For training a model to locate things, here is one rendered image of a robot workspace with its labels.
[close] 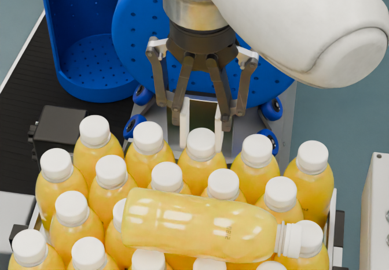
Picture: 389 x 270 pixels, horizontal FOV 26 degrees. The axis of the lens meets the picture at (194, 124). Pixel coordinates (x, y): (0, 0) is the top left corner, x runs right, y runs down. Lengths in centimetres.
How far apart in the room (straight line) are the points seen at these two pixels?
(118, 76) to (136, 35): 125
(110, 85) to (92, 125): 133
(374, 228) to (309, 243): 8
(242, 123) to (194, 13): 49
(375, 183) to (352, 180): 138
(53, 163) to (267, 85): 36
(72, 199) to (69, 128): 23
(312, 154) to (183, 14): 30
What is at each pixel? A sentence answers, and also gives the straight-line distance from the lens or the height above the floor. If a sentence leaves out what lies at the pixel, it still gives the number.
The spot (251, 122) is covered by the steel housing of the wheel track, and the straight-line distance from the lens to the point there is 135.
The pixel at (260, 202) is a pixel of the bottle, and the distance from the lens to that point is 108.
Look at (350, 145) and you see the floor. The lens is 254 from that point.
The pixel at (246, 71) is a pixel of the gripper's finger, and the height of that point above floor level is 125.
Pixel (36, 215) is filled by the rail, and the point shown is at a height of 98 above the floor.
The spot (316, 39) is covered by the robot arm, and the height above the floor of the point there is 148.
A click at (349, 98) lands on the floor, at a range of 267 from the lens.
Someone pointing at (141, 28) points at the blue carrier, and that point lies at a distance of 122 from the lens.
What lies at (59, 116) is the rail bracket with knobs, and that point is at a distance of 127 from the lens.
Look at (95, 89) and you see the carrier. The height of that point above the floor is 21.
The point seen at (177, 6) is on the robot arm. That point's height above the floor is 136.
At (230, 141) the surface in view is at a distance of 127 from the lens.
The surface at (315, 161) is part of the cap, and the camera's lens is 109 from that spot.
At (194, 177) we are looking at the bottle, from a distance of 112.
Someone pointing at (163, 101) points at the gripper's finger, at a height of 118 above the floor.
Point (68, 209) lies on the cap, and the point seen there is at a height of 110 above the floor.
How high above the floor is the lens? 196
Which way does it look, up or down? 50 degrees down
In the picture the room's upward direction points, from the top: straight up
